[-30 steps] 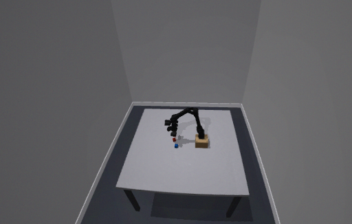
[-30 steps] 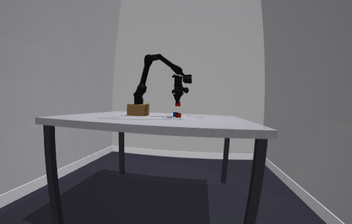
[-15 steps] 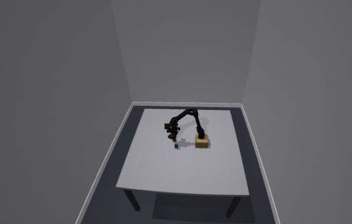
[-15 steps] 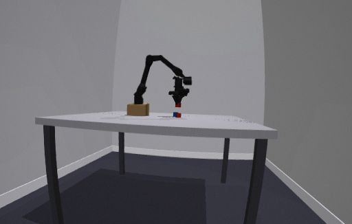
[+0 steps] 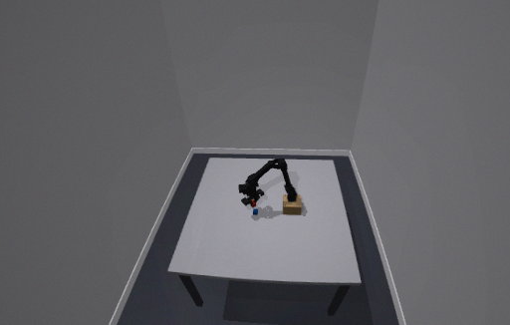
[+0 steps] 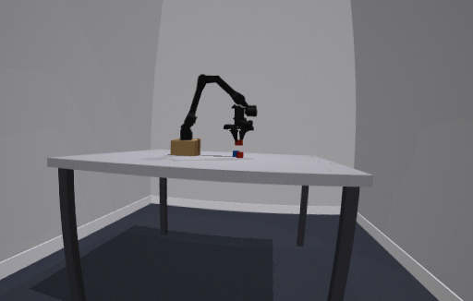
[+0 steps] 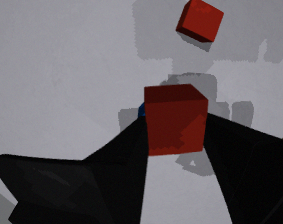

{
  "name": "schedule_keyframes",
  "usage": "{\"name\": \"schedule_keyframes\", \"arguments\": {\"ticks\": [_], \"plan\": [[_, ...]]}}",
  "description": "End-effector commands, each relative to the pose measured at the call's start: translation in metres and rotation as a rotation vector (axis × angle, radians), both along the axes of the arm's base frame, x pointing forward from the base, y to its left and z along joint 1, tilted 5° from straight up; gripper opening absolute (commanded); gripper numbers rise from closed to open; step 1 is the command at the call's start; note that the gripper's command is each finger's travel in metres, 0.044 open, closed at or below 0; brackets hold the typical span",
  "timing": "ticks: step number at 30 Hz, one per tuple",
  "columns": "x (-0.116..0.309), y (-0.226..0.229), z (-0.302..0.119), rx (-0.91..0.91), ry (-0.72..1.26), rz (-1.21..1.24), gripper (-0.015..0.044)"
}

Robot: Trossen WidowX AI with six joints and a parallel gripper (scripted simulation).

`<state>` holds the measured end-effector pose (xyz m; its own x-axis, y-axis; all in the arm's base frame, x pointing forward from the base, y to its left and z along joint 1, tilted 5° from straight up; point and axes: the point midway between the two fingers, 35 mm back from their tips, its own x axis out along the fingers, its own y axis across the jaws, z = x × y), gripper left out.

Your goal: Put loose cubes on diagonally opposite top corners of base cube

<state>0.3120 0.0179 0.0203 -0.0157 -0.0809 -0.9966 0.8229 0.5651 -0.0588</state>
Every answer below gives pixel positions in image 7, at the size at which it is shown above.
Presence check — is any dark red cube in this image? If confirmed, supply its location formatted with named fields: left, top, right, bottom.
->
left=176, top=0, right=225, bottom=43
left=144, top=84, right=209, bottom=156

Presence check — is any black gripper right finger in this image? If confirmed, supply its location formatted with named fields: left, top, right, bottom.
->
left=202, top=113, right=283, bottom=224

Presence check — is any dark blue cube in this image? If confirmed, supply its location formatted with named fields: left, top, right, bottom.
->
left=137, top=103, right=145, bottom=119

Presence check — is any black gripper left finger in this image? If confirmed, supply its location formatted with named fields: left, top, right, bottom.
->
left=0, top=116, right=149, bottom=224

